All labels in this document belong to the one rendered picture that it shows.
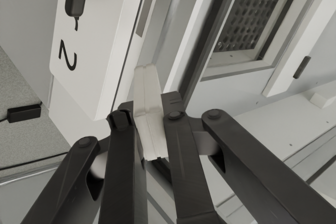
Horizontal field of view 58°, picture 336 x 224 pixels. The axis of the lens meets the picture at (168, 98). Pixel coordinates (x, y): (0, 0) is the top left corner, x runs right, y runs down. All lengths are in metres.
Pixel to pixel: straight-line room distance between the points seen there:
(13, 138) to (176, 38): 1.45
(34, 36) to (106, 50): 0.20
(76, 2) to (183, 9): 0.09
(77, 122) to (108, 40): 0.15
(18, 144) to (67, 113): 1.28
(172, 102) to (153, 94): 0.01
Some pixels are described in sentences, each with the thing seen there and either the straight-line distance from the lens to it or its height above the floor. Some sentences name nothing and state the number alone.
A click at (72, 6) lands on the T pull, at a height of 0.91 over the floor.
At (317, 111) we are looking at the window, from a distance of 0.21.
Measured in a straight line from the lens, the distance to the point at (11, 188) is 1.79.
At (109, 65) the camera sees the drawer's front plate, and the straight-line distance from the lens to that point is 0.29.
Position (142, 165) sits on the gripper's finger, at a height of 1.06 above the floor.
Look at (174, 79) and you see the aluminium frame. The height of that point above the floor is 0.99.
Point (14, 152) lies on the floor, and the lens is 1.71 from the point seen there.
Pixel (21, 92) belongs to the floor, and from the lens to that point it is 1.48.
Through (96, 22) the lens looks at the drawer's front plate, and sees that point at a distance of 0.30.
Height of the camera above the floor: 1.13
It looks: 32 degrees down
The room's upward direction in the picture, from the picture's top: 131 degrees clockwise
